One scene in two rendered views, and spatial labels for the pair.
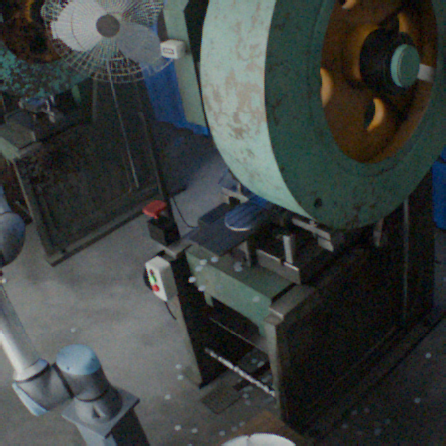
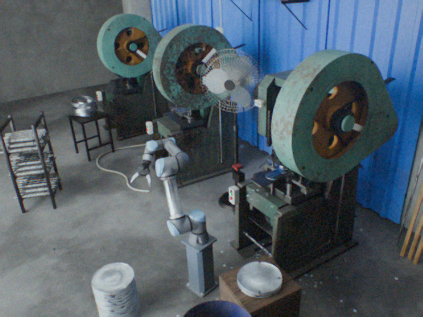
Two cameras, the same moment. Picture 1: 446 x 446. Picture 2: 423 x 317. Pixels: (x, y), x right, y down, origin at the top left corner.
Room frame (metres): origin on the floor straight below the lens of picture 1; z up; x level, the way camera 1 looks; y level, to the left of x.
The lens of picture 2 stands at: (-0.92, 0.15, 2.18)
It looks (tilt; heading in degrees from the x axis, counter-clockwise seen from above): 26 degrees down; 5
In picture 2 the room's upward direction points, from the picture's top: 2 degrees counter-clockwise
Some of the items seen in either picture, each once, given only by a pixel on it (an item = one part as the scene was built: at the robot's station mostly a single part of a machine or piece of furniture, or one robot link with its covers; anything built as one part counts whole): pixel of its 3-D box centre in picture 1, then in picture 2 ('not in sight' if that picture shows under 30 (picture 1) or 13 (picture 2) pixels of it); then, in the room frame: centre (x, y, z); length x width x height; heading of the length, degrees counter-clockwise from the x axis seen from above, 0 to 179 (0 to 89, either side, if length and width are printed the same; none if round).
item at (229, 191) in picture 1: (239, 189); (271, 165); (1.83, -0.07, 0.76); 0.17 x 0.06 x 0.10; 36
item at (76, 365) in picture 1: (79, 370); (196, 220); (1.26, 0.48, 0.62); 0.13 x 0.12 x 0.14; 118
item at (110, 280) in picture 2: not in sight; (112, 277); (0.99, 1.05, 0.32); 0.29 x 0.29 x 0.01
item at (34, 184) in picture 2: not in sight; (31, 162); (2.46, 2.36, 0.47); 0.46 x 0.43 x 0.95; 106
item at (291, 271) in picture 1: (279, 226); (285, 183); (1.69, -0.17, 0.68); 0.45 x 0.30 x 0.06; 36
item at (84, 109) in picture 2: not in sight; (89, 125); (3.70, 2.21, 0.40); 0.45 x 0.40 x 0.79; 48
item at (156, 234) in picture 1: (167, 243); (238, 181); (1.81, 0.20, 0.62); 0.10 x 0.06 x 0.20; 36
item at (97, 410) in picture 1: (94, 395); (198, 234); (1.26, 0.48, 0.50); 0.15 x 0.15 x 0.10
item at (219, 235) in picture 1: (237, 243); (268, 184); (1.59, -0.03, 0.72); 0.25 x 0.14 x 0.14; 126
